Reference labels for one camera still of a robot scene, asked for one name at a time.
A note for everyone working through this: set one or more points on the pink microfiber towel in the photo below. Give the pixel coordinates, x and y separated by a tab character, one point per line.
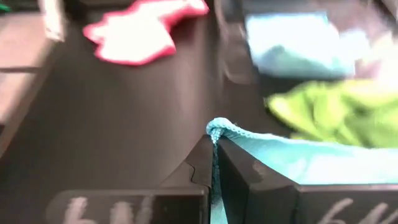
140	34

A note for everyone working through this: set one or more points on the clear plastic bin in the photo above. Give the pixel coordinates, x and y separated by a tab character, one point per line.
231	46

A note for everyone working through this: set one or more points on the green microfiber towel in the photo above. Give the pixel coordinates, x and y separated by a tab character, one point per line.
342	115

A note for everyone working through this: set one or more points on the light blue microfiber towel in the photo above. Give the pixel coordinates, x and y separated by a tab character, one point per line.
295	46

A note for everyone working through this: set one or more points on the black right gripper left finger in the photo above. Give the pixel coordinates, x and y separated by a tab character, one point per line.
174	202

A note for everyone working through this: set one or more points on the silver aluminium bar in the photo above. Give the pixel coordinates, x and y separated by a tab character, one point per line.
53	18

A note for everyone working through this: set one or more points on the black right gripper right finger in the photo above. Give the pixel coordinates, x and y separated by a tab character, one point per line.
264	199

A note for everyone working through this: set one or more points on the teal microfiber towel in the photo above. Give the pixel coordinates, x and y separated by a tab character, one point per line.
311	161

